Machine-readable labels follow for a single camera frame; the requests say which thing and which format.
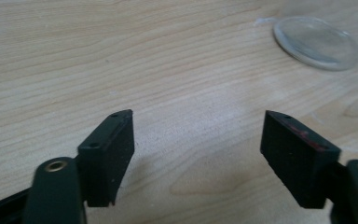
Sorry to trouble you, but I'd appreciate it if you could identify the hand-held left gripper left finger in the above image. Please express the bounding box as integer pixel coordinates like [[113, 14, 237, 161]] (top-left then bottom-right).
[[76, 108, 135, 208]]

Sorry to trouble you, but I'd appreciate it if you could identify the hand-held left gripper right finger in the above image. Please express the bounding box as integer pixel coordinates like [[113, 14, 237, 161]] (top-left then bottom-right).
[[259, 109, 342, 210]]

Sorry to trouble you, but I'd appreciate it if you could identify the clear glass lid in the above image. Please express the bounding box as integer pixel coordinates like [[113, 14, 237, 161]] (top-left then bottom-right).
[[272, 16, 358, 72]]

